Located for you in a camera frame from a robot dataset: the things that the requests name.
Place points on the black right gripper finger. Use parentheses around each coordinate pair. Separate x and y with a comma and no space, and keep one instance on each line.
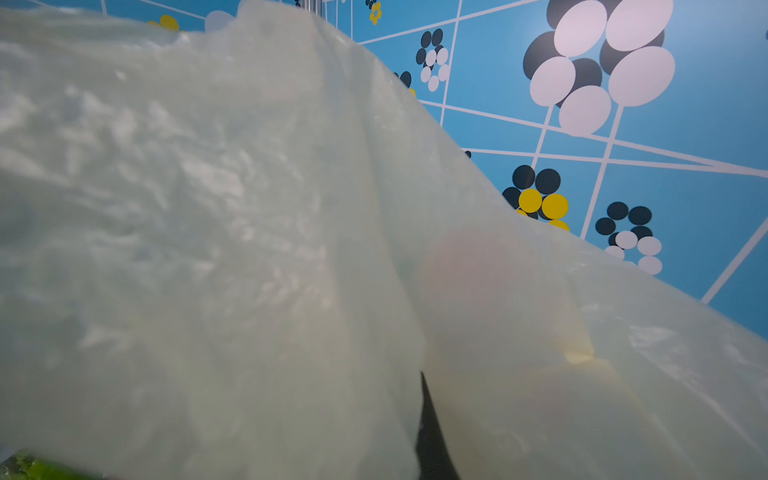
(434,460)

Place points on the translucent yellowish plastic bag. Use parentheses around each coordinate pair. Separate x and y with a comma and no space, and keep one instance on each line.
(250,254)

